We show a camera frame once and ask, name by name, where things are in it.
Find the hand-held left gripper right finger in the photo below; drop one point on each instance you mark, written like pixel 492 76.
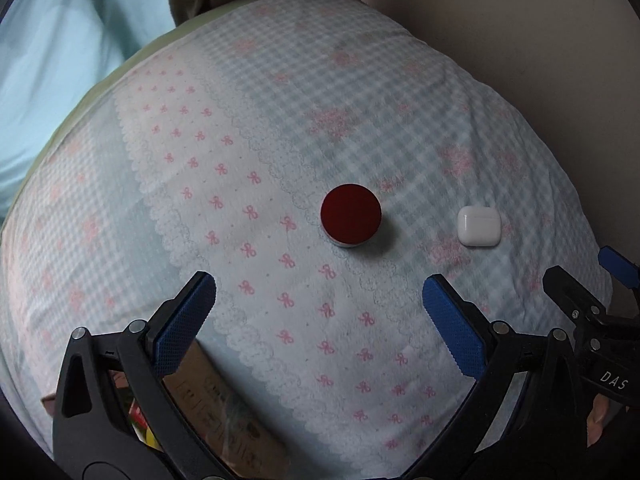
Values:
pixel 452 330

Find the pale green sheet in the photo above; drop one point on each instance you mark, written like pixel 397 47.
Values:
pixel 100 87

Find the red lid jar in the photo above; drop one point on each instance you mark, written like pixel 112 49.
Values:
pixel 350 212

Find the white earbuds case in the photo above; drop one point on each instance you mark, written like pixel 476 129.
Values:
pixel 479 225

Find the checked pink bow bedsheet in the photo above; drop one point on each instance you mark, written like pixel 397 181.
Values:
pixel 250 110

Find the person's right hand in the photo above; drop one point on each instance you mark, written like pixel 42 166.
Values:
pixel 599 420

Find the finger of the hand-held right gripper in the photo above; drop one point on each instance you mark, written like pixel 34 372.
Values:
pixel 570 291
pixel 622 267

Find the small red box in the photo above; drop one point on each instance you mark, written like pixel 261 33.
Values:
pixel 134 406

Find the light blue cloth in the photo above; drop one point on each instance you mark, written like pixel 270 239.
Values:
pixel 60 35

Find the cardboard box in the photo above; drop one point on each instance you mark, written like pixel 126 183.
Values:
pixel 225 420

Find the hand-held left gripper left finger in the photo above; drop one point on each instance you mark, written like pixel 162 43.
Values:
pixel 185 325

